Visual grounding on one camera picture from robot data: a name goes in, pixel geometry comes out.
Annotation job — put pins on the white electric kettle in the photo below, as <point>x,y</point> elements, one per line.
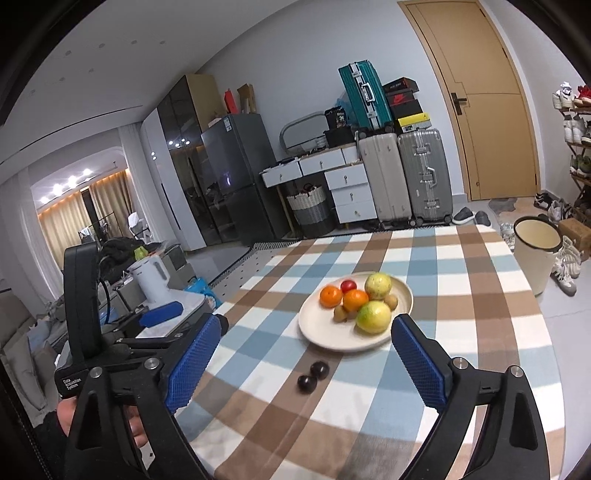
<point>150,277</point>

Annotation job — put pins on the white grey sneakers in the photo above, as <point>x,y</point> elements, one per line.
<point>567,267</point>

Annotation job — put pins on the grey slipper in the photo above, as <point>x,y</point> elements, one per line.
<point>483,218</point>
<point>462,216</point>

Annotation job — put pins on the large orange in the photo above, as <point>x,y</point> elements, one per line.
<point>354,301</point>

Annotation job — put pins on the silver suitcase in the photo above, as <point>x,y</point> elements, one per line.
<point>425,175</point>

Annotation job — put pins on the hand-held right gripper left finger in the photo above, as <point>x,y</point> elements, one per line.
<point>194,360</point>

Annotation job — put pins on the black printed bag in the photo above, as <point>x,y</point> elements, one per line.
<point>335,118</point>

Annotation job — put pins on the beige suitcase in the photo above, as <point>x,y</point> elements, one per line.
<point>383,180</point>

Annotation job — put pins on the checked tablecloth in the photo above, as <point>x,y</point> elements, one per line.
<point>277,286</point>

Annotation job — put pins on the small orange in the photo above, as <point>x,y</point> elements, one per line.
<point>330,296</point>

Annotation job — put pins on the black storage basket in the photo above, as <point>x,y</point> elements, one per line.
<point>338,137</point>

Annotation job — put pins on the person's left forearm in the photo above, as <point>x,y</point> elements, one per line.
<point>51,452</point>

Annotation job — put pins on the yellow green guava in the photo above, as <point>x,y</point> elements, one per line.
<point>373,317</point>

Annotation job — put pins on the tan wooden door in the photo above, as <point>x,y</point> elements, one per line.
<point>485,115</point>

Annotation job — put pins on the group of shoes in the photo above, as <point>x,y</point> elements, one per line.
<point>575,129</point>

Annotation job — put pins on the tall glossy dark cabinet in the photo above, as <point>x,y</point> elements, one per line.
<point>184,161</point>

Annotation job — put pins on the brown kiwi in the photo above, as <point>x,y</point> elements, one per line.
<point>391,302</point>
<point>340,314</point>

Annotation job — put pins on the brown cardboard box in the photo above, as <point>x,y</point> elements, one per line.
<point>572,227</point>

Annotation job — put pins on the blue plastic bag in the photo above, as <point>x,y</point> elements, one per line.
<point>201,290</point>

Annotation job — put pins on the beige curtain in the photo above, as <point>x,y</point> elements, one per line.
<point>60,217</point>

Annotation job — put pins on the wooden shoe rack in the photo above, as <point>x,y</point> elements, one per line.
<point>582,184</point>

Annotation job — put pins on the person's left hand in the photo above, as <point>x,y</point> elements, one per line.
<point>67,417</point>

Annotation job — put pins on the white drawer desk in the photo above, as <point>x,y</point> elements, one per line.
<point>351,184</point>

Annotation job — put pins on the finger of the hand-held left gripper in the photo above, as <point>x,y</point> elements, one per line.
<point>152,344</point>
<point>161,313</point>

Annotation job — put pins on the cream round plate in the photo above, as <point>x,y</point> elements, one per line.
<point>323,334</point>

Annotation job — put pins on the red tomato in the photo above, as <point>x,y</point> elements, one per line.
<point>347,286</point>

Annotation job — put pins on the grey refrigerator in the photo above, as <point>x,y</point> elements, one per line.
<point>240,175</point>

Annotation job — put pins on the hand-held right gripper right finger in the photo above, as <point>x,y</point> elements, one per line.
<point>418,364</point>

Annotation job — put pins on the dark plum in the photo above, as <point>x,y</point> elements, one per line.
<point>319,369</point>
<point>306,384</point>

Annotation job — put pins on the speckled yellow guava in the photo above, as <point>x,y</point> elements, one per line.
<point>378,285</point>

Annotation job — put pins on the red black shoe box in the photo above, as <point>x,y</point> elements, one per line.
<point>402,98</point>

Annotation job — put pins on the yellow black shoe box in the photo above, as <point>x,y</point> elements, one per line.
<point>414,124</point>

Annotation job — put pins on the oval white mirror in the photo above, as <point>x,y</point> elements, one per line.
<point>302,131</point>

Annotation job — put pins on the teal suitcase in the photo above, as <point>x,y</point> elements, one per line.
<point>364,97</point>

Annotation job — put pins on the red bag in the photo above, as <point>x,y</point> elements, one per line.
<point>230,102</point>

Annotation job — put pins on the woven laundry basket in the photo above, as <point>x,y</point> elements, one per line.
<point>311,212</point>

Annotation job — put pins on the brown cardboard piece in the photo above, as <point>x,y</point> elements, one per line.
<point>246,99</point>

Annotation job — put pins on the cream waste bin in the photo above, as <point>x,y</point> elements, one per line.
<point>535,263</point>

